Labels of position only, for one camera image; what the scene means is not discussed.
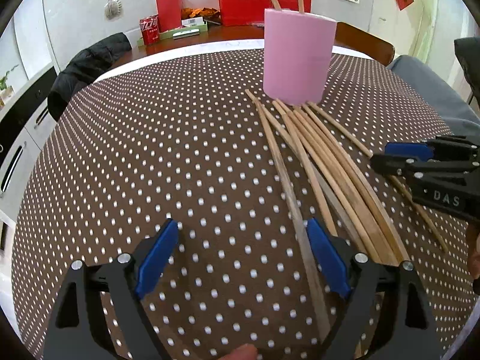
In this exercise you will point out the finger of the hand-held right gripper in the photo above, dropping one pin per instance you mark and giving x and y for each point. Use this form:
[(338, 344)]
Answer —
[(408, 150), (393, 165)]

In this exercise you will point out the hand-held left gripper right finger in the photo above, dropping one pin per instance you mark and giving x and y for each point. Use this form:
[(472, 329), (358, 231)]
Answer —
[(328, 258)]

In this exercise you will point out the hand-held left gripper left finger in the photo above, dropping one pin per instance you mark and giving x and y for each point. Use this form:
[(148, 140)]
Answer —
[(157, 258)]

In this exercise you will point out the pile of wooden chopsticks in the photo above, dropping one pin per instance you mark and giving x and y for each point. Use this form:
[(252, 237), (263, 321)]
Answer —
[(324, 161)]

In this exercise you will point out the pink cup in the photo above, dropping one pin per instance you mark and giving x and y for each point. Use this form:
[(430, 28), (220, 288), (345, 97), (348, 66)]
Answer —
[(296, 56)]

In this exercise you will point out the person's right hand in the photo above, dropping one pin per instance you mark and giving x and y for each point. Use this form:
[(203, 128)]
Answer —
[(474, 251)]

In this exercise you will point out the person's left hand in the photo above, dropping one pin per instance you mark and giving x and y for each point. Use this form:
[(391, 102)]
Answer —
[(242, 353)]

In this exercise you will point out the grey jacket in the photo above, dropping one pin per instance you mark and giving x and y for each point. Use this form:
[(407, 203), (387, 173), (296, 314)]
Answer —
[(431, 90)]

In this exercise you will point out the dark cloth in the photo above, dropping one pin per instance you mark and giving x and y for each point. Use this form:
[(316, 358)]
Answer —
[(468, 67)]

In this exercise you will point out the brown polka dot tablecloth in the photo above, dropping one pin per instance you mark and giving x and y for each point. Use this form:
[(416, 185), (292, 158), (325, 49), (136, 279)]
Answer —
[(168, 150)]

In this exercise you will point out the wooden chair back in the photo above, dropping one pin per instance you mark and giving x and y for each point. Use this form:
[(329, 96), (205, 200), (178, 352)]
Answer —
[(367, 43)]

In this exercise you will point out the white door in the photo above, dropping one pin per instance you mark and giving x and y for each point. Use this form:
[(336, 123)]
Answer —
[(442, 11)]

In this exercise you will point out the black and white cabinet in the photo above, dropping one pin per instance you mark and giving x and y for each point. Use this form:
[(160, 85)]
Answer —
[(22, 120)]

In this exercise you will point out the black jacket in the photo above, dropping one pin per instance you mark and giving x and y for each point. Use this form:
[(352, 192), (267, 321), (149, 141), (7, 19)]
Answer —
[(90, 63)]

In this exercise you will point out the green tray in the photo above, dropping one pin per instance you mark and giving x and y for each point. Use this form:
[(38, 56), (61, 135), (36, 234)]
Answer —
[(187, 30)]

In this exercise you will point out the green plant in vase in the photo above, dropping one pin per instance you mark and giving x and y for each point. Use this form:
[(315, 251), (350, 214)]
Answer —
[(7, 78)]

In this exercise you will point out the orange snack packets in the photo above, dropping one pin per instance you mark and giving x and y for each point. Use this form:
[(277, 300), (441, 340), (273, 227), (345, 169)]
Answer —
[(200, 13)]

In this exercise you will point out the red box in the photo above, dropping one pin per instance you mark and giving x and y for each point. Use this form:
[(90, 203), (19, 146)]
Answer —
[(169, 12)]

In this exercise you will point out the hanging keys with ornament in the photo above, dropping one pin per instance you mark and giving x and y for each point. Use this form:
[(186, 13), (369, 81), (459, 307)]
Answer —
[(112, 7)]

